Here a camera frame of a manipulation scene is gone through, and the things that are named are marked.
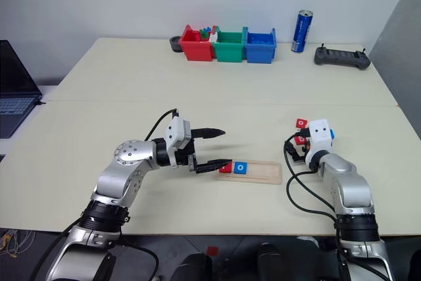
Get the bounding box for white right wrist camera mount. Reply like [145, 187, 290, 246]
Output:
[304, 118, 334, 168]

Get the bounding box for dark rounded shape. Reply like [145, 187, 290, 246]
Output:
[177, 251, 213, 281]
[256, 243, 287, 281]

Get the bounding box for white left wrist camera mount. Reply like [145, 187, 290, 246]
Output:
[163, 116, 193, 167]

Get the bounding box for blue drink can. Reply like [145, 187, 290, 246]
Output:
[290, 9, 314, 54]

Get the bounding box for tangled light wires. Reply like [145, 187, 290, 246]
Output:
[0, 228, 36, 259]

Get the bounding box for blue plastic bin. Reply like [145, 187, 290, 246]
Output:
[243, 26, 278, 64]

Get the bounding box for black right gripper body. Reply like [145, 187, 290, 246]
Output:
[285, 140, 310, 165]

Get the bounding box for dark open laptop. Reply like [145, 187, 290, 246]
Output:
[0, 39, 43, 140]

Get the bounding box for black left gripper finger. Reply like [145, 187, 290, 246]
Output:
[194, 159, 233, 174]
[191, 127, 227, 140]

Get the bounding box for red plastic bin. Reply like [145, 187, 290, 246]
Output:
[179, 24, 216, 63]

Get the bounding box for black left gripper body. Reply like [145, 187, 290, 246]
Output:
[174, 139, 199, 174]

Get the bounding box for dark grey round bowl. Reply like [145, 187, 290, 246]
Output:
[169, 34, 184, 53]

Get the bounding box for green plastic bin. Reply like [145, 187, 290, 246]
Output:
[212, 26, 248, 63]

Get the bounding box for dark grey handheld controller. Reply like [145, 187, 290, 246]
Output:
[313, 43, 372, 70]

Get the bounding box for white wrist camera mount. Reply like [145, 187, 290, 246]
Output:
[304, 118, 334, 168]
[163, 116, 193, 167]

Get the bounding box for long wooden tray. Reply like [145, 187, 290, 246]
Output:
[215, 159, 283, 186]

